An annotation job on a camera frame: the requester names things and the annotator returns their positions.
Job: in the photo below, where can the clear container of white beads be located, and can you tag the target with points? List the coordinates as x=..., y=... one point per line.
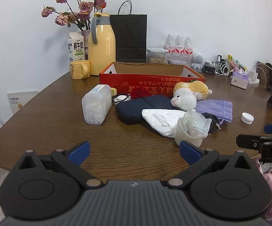
x=96, y=108

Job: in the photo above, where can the red rose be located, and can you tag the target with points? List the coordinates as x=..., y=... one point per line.
x=139, y=93

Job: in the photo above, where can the pink flower vase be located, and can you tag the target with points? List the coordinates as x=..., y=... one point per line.
x=86, y=42

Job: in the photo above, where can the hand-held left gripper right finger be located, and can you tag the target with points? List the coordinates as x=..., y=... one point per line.
x=190, y=152

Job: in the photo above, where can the white robot speaker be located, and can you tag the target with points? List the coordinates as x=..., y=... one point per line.
x=198, y=58

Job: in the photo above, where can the red label water bottle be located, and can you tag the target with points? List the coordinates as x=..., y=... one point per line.
x=179, y=49
x=169, y=48
x=188, y=50

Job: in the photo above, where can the yellow mug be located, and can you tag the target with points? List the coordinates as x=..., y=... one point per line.
x=78, y=70

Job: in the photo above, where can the yellow thermos jug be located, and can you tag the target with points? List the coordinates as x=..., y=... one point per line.
x=103, y=51

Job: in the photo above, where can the green yellow snack packet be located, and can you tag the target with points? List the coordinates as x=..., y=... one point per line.
x=236, y=62

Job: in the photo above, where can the small yellow block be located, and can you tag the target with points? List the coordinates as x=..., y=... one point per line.
x=114, y=91

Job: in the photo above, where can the purple knitted cloth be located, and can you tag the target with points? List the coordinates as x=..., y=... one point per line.
x=217, y=109

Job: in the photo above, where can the red cardboard box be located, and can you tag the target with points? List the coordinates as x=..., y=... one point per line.
x=150, y=81

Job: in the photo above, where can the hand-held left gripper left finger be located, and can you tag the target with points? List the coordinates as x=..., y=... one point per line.
x=80, y=153

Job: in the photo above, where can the purple tissue pack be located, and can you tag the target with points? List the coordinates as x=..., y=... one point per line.
x=240, y=80

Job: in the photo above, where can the clear plastic cup with wrap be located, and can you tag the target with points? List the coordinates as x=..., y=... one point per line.
x=190, y=134

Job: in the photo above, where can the clear seed container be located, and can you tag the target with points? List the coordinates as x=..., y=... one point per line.
x=158, y=57

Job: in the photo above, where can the dried pink rose bouquet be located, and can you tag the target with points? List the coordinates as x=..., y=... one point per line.
x=86, y=7

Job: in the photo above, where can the white and yellow plush sheep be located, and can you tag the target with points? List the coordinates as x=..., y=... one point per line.
x=185, y=98

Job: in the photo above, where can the navy zip pouch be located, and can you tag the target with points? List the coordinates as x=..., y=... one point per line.
x=136, y=109

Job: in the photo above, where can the white sign board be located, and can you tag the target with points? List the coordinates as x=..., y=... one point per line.
x=23, y=101

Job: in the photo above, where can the white milk carton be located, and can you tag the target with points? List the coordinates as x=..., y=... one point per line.
x=76, y=47

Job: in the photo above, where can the white wall charger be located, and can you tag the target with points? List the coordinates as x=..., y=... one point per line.
x=253, y=75

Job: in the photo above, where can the white cloth bag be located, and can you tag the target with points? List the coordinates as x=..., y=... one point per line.
x=159, y=122

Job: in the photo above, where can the white bottle cap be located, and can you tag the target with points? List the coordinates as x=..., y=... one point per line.
x=247, y=118

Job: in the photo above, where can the black paper bag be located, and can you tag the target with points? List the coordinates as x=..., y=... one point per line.
x=129, y=37

